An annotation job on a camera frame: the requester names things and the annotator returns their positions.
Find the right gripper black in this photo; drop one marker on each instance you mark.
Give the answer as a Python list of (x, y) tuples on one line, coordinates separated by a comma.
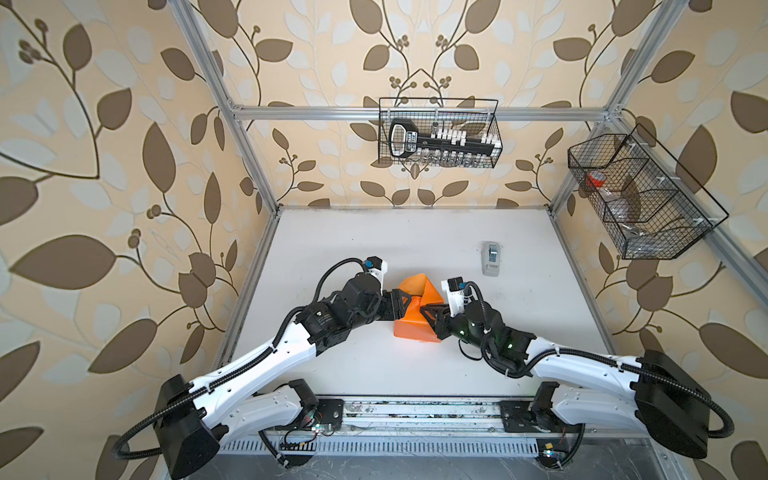
[(442, 316)]

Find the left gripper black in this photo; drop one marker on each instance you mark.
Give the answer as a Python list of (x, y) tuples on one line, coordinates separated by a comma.
[(398, 307)]

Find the orange wrapping paper sheet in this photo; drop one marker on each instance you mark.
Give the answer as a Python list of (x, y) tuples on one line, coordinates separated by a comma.
[(414, 325)]

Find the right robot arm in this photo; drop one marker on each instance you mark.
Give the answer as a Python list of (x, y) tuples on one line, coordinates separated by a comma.
[(649, 394)]

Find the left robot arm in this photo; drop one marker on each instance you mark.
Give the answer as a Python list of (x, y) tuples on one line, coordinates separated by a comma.
[(197, 417)]

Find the white tape dispenser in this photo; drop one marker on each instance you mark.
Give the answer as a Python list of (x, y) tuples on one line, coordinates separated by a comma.
[(490, 259)]

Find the black tool set in basket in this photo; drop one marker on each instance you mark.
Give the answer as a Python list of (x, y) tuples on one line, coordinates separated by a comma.
[(404, 139)]

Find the red capped item in basket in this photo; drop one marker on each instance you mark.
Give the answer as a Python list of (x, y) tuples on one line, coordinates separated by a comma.
[(595, 180)]

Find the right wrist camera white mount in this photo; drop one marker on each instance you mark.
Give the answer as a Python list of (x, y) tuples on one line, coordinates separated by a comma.
[(453, 288)]

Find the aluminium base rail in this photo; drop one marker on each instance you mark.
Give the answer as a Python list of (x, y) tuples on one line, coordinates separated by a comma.
[(420, 427)]

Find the black wire basket centre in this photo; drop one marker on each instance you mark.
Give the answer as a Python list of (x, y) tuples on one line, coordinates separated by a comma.
[(473, 115)]

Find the black wire basket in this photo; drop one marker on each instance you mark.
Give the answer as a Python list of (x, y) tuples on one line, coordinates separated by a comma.
[(473, 115), (653, 206)]

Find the black wire basket right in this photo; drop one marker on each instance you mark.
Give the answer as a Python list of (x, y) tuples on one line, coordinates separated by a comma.
[(653, 206)]

